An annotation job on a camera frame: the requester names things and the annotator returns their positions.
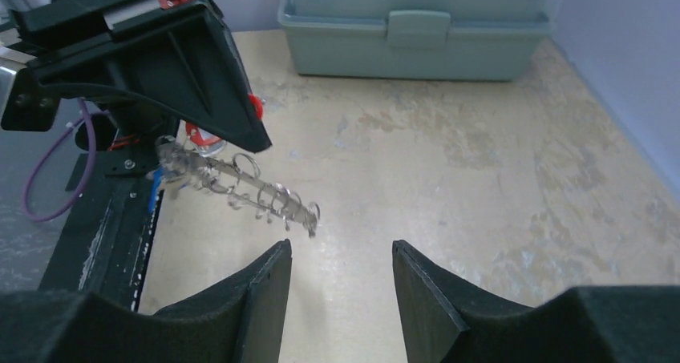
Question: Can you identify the translucent green plastic box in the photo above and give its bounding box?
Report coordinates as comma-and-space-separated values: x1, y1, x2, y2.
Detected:
278, 0, 556, 82

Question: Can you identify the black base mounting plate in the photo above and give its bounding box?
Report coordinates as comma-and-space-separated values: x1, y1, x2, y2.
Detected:
38, 140, 160, 311

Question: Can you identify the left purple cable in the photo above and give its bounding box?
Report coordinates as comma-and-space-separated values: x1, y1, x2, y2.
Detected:
21, 97, 115, 224

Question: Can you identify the red key tag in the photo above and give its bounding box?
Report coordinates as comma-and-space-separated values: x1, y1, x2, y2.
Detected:
183, 92, 265, 149

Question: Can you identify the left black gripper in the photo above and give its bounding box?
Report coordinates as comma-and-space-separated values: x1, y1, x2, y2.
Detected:
1, 0, 272, 153

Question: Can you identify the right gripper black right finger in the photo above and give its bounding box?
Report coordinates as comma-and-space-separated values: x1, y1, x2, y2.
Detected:
392, 240, 679, 362

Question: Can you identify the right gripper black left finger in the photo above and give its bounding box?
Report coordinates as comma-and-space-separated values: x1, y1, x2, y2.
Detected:
1, 240, 292, 362

